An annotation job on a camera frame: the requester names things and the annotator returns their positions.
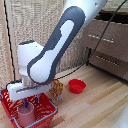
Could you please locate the red plastic bowl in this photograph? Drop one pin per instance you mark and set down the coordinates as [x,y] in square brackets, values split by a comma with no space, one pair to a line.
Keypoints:
[77,86]

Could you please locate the white grey Franka robot arm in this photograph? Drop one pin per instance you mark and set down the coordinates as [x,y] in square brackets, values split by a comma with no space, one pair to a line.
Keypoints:
[56,43]

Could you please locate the red basket with blue rim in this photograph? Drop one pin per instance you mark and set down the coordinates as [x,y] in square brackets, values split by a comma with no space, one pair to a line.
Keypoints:
[45,111]

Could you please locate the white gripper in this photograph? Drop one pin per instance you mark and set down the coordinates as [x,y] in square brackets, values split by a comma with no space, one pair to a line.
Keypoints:
[23,91]

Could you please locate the brown drawer cabinet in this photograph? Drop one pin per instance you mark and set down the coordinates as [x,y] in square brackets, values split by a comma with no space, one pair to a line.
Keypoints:
[110,46]

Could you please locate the black vertical frame strip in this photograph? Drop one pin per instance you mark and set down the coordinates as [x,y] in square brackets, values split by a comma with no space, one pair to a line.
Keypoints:
[8,36]

